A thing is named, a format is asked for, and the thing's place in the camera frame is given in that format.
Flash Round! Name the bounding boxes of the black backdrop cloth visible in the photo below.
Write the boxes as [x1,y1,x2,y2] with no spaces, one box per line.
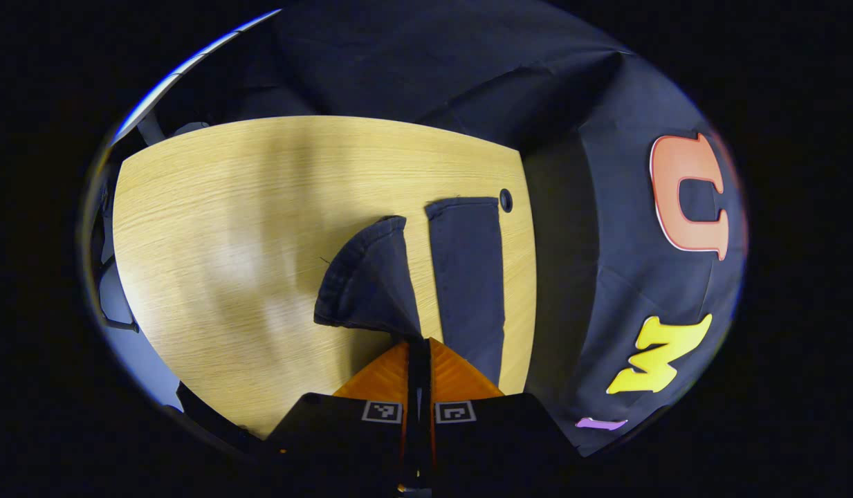
[170,0,749,457]

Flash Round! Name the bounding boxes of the dark blue jeans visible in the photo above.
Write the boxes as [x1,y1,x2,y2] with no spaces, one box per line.
[313,196,507,388]

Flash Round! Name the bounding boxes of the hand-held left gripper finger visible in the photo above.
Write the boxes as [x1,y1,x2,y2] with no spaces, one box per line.
[419,337,580,486]
[266,338,420,486]

